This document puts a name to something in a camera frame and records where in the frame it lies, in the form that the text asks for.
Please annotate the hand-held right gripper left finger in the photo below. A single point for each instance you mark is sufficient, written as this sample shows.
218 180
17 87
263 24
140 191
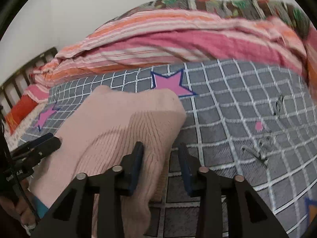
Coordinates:
136 168

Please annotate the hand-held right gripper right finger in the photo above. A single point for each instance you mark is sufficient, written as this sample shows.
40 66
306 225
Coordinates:
185 171

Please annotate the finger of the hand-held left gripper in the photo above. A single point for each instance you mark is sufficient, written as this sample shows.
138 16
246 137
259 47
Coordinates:
47 143

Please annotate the pink knit sweater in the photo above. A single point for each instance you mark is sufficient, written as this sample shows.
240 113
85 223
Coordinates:
111 129

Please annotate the person's left hand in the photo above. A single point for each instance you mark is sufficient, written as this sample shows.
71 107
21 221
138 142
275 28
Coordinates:
26 210

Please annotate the teal cloth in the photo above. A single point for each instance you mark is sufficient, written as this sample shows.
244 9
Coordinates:
40 207

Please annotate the red cloth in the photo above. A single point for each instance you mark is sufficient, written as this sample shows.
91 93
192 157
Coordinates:
19 111

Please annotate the grey checked bed sheet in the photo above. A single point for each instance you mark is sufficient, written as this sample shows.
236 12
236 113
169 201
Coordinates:
223 129

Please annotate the dark wooden headboard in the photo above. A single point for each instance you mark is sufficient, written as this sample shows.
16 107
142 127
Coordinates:
49 52

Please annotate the pink orange striped blanket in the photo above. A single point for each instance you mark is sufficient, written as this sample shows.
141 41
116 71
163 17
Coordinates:
185 44

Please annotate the brown green floral quilt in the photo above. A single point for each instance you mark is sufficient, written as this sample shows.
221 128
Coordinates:
218 6

